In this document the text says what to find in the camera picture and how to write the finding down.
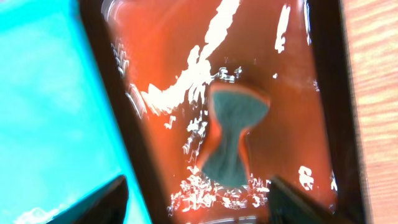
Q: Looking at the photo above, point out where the red wet sponge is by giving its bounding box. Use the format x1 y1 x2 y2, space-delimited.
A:
197 82 271 188

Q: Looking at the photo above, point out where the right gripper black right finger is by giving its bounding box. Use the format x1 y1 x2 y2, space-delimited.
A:
268 175 342 224

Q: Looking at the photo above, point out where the teal plastic tray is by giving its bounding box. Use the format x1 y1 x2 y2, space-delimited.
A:
1 0 150 223

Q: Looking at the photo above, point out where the red black lacquer tray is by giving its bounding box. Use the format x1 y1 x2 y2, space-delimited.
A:
79 1 367 223

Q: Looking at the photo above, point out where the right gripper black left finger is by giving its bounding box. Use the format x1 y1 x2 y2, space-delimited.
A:
48 175 129 224

